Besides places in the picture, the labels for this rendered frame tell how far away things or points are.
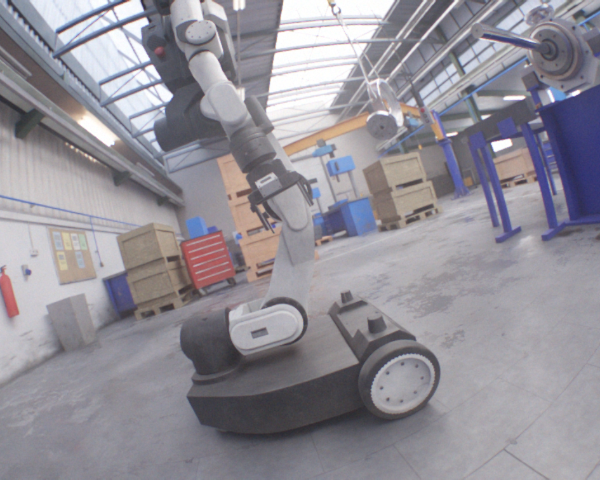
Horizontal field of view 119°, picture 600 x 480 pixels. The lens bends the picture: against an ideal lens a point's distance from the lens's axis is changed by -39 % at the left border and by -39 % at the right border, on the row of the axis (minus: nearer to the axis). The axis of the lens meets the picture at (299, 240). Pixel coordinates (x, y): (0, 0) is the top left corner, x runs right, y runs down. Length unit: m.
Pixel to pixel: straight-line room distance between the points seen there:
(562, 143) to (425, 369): 1.92
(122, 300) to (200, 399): 5.21
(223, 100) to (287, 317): 0.56
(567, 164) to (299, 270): 1.99
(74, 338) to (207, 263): 2.38
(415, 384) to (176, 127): 0.95
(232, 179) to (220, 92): 4.18
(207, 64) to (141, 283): 4.16
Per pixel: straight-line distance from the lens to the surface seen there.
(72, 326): 4.13
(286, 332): 0.79
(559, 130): 2.35
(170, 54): 1.01
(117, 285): 5.96
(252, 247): 4.63
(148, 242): 4.58
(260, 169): 0.61
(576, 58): 2.04
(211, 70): 0.73
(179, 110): 0.92
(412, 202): 5.73
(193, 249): 4.72
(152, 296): 4.60
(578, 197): 2.38
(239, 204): 4.69
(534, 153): 2.04
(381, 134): 1.89
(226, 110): 0.64
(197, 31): 0.78
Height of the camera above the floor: 0.50
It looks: 1 degrees down
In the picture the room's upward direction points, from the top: 18 degrees counter-clockwise
